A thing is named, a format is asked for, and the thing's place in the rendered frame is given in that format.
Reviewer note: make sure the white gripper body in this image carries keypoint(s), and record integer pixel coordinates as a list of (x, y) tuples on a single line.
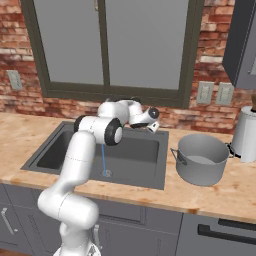
[(153, 127)]

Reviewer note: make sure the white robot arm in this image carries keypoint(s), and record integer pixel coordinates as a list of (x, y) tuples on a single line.
[(78, 156)]

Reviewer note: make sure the dark grey sink basin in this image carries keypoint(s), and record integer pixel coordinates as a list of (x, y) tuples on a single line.
[(136, 156)]

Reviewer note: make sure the grey metal pot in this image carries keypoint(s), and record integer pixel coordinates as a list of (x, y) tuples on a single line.
[(200, 171)]

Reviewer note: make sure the grey false drawer front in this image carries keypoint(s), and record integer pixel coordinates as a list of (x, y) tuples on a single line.
[(133, 211)]

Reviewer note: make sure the white paper towel roll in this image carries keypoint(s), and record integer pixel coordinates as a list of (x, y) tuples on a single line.
[(245, 136)]

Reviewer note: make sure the dark framed window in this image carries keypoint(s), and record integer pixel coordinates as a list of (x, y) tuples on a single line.
[(110, 43)]

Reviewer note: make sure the grey cupboard door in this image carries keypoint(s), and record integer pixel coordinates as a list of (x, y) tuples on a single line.
[(136, 238), (23, 220)]

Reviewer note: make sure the grey dishwasher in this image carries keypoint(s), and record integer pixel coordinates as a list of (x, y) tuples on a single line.
[(216, 240)]

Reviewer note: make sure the grey wall outlet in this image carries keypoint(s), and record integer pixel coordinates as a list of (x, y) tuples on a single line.
[(224, 94), (204, 92), (14, 80)]

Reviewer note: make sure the dark grey wall cupboard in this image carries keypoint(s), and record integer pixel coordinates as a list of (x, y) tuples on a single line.
[(240, 43)]

